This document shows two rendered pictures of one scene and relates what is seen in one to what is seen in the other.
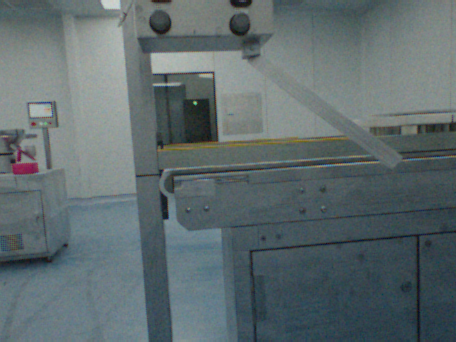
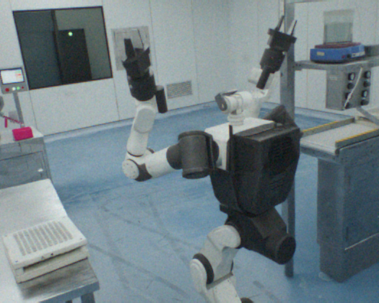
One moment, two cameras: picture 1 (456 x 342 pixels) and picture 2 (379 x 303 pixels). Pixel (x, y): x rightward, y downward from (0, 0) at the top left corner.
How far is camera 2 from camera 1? 1.98 m
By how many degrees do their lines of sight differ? 25
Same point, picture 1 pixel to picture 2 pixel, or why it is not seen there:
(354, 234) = (372, 158)
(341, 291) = (367, 177)
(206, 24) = (356, 104)
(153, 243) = not seen: hidden behind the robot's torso
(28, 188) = (31, 151)
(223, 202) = (349, 154)
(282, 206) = (362, 153)
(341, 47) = not seen: outside the picture
